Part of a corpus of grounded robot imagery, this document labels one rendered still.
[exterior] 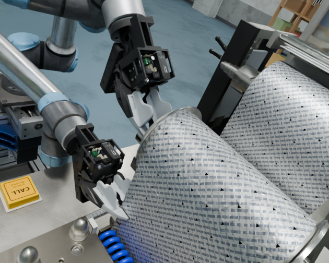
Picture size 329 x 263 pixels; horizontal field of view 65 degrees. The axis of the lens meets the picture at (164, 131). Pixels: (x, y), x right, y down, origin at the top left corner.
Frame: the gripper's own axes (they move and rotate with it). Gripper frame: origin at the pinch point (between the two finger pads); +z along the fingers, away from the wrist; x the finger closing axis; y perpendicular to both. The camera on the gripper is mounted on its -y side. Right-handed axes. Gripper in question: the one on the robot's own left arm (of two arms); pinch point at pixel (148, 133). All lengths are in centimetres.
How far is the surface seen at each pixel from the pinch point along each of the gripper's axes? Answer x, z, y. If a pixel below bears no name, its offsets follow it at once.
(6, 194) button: -18.7, 5.1, -35.4
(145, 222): -5.8, 14.8, 0.1
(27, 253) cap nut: -22.4, 13.3, -9.0
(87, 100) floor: 101, -54, -205
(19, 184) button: -15.2, 3.6, -36.6
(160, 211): -5.8, 12.6, 4.9
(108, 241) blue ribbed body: -8.9, 18.1, -9.5
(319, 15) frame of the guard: 97, -30, 11
